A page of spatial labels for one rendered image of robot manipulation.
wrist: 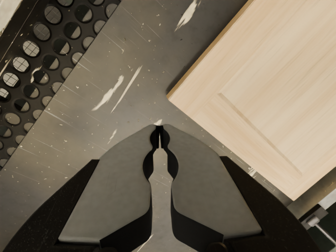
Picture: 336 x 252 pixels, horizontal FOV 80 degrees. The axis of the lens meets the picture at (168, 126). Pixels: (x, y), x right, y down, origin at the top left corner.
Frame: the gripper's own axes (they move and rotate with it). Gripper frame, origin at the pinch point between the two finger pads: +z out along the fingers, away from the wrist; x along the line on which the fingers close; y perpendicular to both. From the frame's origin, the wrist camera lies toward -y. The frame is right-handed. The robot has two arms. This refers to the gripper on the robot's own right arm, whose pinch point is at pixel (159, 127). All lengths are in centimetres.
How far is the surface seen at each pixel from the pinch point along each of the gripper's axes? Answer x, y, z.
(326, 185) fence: 41, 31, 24
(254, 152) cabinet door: 18.8, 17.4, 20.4
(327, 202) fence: 42, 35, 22
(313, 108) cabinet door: 29.7, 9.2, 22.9
